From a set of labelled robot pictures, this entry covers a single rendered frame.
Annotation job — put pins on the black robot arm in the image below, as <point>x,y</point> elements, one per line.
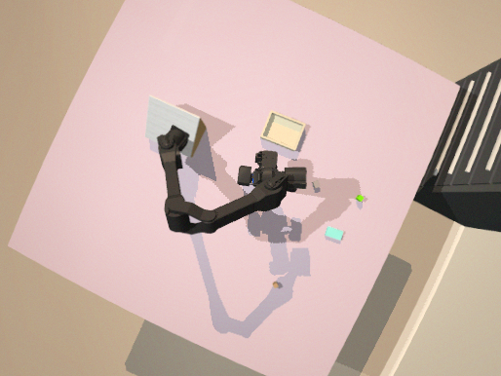
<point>268,194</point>

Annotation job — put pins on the light turquoise rectangular block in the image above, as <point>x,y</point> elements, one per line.
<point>335,233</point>

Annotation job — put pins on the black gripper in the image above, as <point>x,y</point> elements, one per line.
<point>244,177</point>

